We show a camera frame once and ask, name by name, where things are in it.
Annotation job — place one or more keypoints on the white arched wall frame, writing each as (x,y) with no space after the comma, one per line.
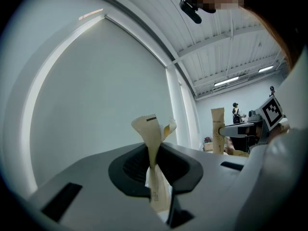
(190,109)
(26,133)

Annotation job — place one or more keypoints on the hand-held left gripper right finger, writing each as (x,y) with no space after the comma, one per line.
(211,177)

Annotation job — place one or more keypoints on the small red item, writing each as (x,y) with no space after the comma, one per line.
(207,139)

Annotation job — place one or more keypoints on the black headset microphone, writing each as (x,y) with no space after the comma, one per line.
(191,11)

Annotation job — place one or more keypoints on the cardboard box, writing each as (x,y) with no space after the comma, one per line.
(208,146)
(240,154)

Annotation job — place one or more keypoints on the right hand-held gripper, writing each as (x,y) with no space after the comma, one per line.
(272,112)

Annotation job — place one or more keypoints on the long ceiling light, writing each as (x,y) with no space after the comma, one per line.
(265,68)
(226,81)

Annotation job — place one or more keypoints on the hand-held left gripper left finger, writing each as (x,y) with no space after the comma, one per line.
(84,177)

